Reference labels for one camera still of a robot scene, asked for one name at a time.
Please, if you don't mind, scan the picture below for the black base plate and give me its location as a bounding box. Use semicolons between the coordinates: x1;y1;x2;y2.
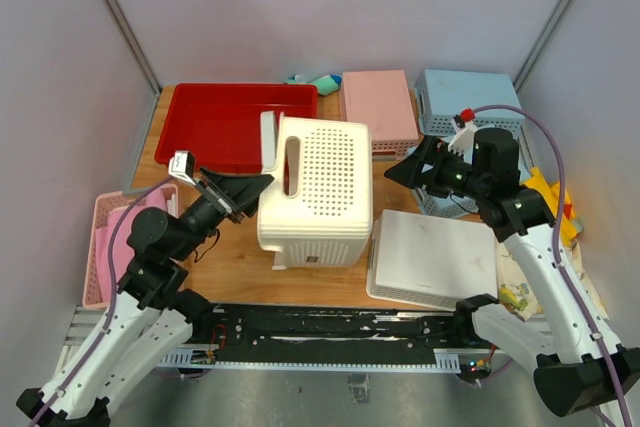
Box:
187;304;489;368

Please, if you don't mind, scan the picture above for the blue perforated basket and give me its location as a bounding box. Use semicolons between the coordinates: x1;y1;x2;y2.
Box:
414;69;521;137
412;188;477;219

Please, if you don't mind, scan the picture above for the red tray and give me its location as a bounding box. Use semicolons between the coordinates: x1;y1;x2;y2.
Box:
154;83;318;174

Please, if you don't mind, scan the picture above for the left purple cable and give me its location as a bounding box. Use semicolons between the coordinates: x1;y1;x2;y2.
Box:
29;181;174;427

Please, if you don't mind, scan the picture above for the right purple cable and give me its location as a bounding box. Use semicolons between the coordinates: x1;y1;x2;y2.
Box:
459;104;634;427

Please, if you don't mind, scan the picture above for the printed white yellow cloth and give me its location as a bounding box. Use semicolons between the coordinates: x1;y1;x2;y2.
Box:
496;167;609;321

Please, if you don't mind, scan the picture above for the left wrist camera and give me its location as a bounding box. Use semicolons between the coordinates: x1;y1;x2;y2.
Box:
168;150;196;186

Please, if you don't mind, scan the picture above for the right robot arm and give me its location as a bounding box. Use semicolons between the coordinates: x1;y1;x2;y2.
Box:
385;128;639;425

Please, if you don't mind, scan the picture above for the grey cable duct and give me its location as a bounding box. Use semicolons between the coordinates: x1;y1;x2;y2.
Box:
158;341;461;373

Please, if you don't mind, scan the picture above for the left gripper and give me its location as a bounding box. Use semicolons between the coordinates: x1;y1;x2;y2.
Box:
171;164;278;260

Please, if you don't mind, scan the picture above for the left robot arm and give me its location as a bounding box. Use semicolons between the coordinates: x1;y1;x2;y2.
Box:
16;169;274;426

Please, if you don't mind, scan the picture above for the aluminium frame rail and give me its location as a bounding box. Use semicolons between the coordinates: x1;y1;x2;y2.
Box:
63;306;105;346

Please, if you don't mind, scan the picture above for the purple cable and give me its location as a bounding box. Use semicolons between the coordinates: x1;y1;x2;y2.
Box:
29;181;174;427
459;104;634;427

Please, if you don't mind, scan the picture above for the pink towel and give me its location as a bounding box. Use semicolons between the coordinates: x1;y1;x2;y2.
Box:
95;189;167;301

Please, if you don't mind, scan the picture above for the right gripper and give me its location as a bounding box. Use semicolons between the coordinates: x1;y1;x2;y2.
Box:
384;134;489;200

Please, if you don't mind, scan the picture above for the large cream basket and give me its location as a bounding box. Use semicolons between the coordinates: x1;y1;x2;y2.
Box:
257;111;373;270

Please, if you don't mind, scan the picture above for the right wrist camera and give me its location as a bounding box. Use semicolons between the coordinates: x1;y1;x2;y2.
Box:
448;108;478;155

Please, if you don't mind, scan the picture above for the pink basket with towels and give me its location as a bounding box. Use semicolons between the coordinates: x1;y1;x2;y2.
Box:
82;183;180;310

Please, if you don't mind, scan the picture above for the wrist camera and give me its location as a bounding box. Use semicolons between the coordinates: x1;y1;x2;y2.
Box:
168;150;196;186
448;108;478;155

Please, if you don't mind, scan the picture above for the small cream basket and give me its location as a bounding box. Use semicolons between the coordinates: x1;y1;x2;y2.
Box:
366;210;497;311

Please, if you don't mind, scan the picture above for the pink perforated basket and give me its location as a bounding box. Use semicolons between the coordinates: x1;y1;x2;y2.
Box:
339;70;419;159

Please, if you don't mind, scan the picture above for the green blue soft toy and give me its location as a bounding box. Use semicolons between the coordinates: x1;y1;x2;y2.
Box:
285;74;342;96

